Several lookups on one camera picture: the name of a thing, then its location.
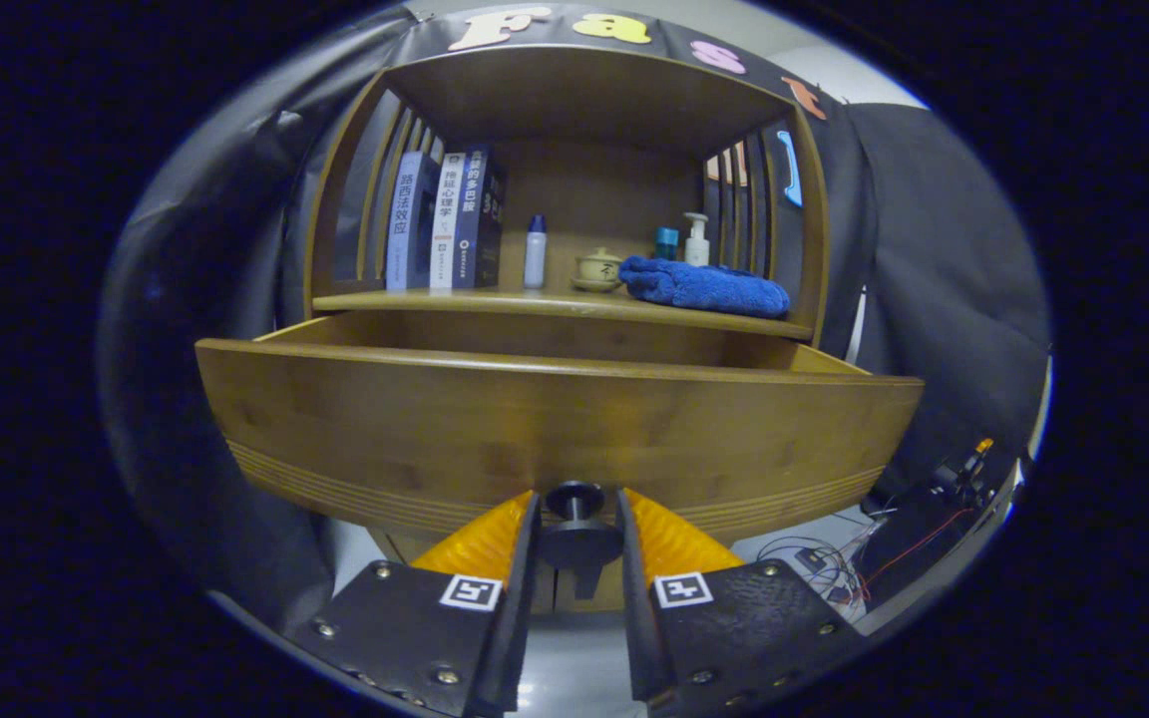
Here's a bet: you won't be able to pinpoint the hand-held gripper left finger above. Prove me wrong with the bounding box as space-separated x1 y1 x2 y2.
285 489 543 718

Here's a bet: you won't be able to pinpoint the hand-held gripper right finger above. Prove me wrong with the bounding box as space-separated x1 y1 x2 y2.
616 487 870 714

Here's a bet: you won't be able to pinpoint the black round drawer knob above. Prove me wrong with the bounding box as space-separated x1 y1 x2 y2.
538 481 623 599

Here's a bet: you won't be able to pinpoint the wooden drawer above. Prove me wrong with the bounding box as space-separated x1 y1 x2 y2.
193 309 927 544

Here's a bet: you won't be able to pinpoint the wooden countertop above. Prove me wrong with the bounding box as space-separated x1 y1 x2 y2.
311 287 815 342

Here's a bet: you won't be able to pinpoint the wooden cabinet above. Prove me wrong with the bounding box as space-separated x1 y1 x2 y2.
303 42 833 614

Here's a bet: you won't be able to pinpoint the black equipment with orange clip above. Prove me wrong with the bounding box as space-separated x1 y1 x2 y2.
859 437 1019 609

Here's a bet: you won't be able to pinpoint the blue folded towel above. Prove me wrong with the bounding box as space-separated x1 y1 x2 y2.
618 255 791 320

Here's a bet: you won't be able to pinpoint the beige lidded teacup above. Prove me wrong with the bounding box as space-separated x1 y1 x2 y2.
571 247 625 293

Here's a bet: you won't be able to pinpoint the white bottle with blue cap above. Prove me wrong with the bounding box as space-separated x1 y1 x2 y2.
523 214 548 290

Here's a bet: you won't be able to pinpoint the dark blue book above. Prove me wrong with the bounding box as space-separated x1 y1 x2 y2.
452 148 509 290

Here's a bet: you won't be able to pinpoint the white spine book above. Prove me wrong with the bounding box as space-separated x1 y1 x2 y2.
429 153 471 290

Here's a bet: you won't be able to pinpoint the light blue book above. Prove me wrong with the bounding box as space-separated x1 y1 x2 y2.
385 152 441 291

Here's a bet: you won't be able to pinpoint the black backdrop cloth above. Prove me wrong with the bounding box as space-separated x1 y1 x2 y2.
96 5 1052 639

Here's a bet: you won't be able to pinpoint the floor cables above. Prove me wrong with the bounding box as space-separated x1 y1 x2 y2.
754 534 875 604

